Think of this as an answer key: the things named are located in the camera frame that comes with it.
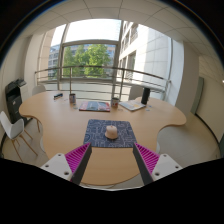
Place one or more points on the black cylindrical speaker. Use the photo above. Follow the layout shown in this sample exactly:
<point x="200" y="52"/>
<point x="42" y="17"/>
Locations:
<point x="145" y="96"/>

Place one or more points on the printed mug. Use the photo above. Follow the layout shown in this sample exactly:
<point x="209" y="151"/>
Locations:
<point x="72" y="98"/>
<point x="115" y="102"/>

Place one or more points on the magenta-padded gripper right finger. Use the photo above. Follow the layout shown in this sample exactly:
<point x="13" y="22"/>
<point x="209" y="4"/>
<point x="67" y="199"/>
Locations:
<point x="165" y="165"/>

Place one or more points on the dark blue patterned mouse pad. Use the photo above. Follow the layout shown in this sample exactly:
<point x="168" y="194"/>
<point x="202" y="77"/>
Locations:
<point x="95" y="133"/>

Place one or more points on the metal balcony railing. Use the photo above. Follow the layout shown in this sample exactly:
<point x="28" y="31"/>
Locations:
<point x="100" y="67"/>

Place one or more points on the white illustrated booklet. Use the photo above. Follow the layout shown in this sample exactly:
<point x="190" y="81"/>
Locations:
<point x="132" y="105"/>

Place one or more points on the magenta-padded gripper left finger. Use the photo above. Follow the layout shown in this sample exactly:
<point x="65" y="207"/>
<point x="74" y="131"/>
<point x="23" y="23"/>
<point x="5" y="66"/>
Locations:
<point x="56" y="166"/>

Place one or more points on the white chair with wooden legs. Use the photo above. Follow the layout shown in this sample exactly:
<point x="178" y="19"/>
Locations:
<point x="11" y="128"/>

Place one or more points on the white computer mouse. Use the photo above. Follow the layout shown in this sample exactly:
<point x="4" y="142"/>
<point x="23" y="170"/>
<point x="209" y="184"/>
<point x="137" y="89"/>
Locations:
<point x="111" y="132"/>

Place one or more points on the red magazine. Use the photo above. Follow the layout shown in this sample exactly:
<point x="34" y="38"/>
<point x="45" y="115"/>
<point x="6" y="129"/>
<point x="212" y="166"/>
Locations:
<point x="94" y="106"/>

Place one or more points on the small dark blue box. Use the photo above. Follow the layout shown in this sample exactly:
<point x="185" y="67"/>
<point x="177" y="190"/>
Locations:
<point x="58" y="96"/>

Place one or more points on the black and white printer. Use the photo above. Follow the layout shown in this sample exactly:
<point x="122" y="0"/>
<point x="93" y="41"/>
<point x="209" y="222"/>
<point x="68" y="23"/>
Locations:
<point x="14" y="100"/>

